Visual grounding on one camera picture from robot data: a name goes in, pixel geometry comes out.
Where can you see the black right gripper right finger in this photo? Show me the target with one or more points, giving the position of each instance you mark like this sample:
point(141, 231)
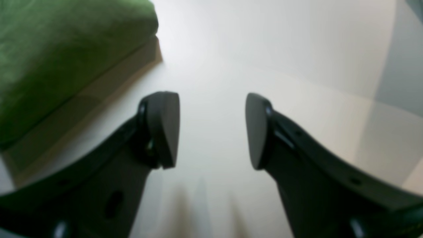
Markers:
point(323, 196)

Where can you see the green t-shirt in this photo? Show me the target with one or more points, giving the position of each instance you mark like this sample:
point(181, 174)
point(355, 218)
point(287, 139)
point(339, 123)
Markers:
point(51, 49)

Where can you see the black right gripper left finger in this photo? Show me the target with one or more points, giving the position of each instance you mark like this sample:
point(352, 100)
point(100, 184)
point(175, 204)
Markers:
point(98, 196)

